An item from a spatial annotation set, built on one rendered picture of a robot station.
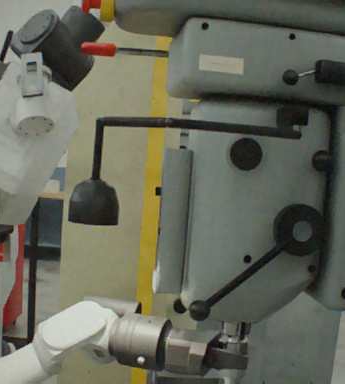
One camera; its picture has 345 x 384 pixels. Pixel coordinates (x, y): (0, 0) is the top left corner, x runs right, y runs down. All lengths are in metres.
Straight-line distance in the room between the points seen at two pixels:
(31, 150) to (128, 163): 1.53
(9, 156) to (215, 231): 0.43
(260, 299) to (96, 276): 1.84
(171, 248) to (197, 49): 0.29
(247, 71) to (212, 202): 0.18
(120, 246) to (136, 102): 0.55
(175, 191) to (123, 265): 1.78
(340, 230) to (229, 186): 0.17
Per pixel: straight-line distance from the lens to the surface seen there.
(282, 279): 1.02
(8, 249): 1.65
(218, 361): 1.11
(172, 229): 1.06
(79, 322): 1.14
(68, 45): 1.43
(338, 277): 1.02
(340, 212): 1.01
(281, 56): 0.98
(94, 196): 1.01
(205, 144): 1.01
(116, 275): 2.83
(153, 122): 0.92
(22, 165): 1.27
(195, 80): 0.96
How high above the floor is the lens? 1.55
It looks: 3 degrees down
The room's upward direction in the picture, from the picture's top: 4 degrees clockwise
